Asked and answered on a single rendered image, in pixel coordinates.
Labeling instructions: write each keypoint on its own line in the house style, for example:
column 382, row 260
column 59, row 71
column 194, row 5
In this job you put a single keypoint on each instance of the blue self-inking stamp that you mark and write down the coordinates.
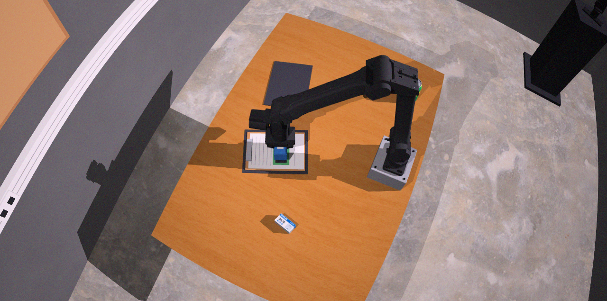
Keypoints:
column 280, row 154

